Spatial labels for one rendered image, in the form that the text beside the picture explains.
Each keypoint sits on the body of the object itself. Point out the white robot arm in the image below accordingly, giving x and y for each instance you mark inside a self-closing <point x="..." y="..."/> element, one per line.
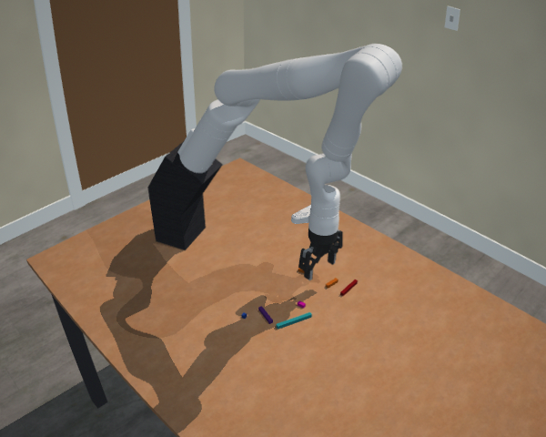
<point x="365" y="76"/>

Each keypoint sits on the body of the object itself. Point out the dark red rod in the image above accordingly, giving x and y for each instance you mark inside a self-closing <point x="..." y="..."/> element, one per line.
<point x="349" y="287"/>

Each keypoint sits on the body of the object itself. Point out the purple rod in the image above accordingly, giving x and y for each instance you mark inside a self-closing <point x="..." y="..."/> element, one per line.
<point x="265" y="314"/>

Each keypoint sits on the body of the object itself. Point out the turquoise rod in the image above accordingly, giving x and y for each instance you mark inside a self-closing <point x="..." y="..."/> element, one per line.
<point x="294" y="320"/>

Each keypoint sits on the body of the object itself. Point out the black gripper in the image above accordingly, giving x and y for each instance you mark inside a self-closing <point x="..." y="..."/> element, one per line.
<point x="316" y="242"/>

